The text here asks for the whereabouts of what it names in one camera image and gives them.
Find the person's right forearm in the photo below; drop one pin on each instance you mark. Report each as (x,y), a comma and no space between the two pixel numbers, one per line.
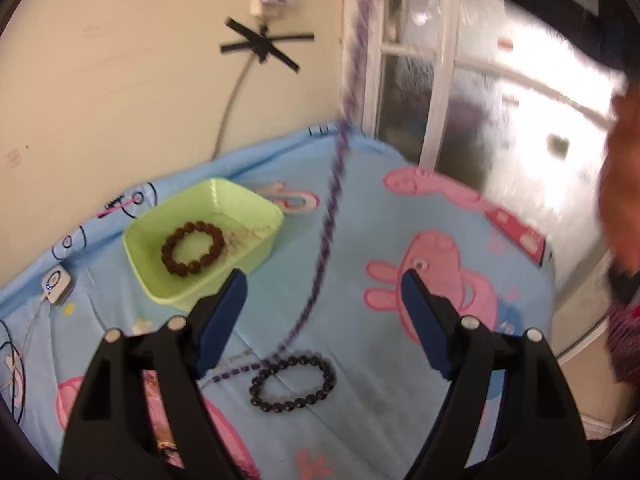
(627,340)

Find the blue printed blanket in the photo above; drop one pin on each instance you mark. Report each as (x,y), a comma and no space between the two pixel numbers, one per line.
(360,220)

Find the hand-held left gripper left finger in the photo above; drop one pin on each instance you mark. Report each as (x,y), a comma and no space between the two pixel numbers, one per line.
(225,310)

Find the small white device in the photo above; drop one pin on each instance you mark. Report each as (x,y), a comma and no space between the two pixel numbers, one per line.
(57,285)

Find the black tape cross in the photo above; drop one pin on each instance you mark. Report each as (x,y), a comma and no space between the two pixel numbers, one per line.
(262,45)

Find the person's right hand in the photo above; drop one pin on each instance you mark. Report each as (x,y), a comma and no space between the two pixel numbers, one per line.
(622,185)

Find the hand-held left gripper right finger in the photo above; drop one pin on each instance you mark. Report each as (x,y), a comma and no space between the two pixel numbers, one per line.
(422,320)

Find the green plastic tray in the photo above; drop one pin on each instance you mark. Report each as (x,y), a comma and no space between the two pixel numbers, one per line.
(165,290)

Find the white window frame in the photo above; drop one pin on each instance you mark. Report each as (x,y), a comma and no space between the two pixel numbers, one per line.
(445,60)

